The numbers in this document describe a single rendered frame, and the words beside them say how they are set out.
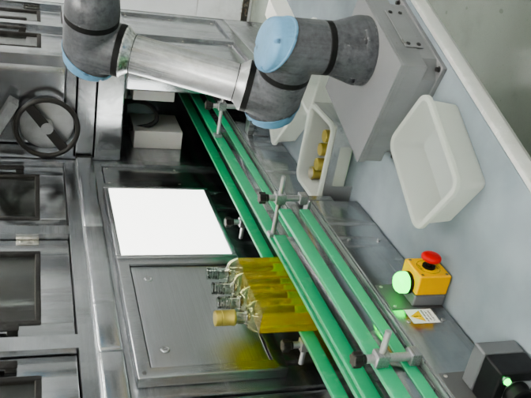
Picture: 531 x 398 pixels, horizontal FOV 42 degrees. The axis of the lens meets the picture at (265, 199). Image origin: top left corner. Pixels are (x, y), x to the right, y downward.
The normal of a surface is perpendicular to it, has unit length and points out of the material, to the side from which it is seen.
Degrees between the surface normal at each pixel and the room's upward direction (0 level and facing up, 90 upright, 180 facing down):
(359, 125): 1
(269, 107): 72
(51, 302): 90
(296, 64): 90
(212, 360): 90
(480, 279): 0
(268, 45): 7
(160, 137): 90
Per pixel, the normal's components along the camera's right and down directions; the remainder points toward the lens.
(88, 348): 0.16, -0.88
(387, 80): -0.95, 0.00
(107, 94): 0.28, 0.47
